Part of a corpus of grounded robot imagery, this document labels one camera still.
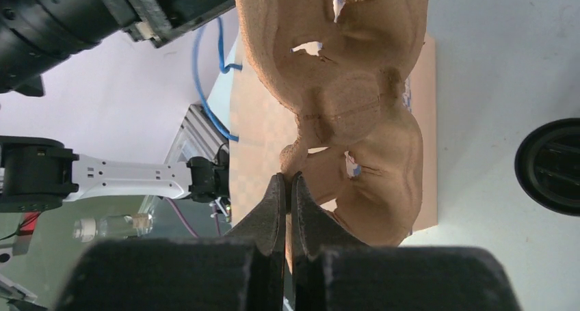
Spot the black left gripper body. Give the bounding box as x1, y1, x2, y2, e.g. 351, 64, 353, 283
123, 0, 235, 48

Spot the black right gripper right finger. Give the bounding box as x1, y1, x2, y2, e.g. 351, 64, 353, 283
291, 172, 365, 310

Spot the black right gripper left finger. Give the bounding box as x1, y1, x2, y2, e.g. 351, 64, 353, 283
226, 173, 287, 310

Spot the blue checkered paper bag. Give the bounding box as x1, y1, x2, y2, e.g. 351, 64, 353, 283
209, 35, 438, 232

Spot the brown pulp cup carrier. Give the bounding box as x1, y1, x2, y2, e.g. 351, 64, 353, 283
235, 0, 428, 246

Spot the black plastic cup lid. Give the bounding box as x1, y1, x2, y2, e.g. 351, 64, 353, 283
514, 118, 579, 217

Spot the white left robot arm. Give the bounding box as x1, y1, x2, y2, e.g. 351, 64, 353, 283
1, 0, 235, 213

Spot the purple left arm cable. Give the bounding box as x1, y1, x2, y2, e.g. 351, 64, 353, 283
163, 198, 223, 239

